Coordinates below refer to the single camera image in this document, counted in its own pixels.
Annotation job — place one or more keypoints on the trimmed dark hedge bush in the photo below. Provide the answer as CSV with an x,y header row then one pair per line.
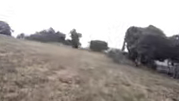
x,y
98,45

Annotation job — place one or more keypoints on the dry mown grass field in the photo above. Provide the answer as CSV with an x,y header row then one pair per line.
x,y
73,81

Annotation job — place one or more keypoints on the distant row of trees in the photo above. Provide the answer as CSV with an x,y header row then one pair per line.
x,y
45,35

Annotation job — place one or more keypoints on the dark trees beside field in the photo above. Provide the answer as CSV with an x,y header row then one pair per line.
x,y
159,42

